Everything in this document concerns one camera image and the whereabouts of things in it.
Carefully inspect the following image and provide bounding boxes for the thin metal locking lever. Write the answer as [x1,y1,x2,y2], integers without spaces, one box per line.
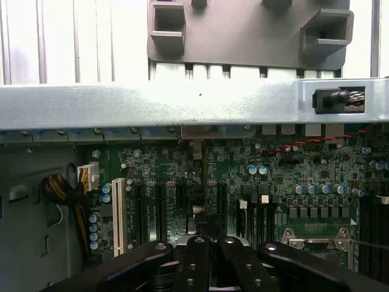
[348,239,389,249]

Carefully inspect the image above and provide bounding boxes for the long black expansion slot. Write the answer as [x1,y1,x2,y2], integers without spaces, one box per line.
[156,182,168,242]
[135,182,148,245]

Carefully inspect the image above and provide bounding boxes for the open black PC case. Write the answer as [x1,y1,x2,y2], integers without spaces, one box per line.
[0,75,389,292]

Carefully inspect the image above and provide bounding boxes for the white power connector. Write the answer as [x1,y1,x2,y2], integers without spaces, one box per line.
[77,162,100,193]

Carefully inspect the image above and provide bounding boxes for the red black twisted wire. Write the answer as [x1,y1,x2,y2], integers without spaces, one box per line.
[266,128,372,155]

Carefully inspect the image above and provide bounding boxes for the grey plastic parts rack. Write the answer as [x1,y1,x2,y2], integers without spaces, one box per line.
[146,0,355,82]

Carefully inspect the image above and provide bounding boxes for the CPU socket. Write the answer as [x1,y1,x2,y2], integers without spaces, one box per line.
[279,226,358,274]

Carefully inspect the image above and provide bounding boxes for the yellow black power wires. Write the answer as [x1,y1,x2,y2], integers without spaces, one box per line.
[41,170,92,260]

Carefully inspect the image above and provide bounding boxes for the green Dell motherboard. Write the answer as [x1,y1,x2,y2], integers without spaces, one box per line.
[86,133,389,275]

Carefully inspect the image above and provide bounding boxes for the silver power supply unit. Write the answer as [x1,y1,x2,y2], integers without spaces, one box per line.
[0,144,92,292]

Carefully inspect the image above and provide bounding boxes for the white expansion slot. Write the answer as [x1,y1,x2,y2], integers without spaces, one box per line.
[111,178,127,257]

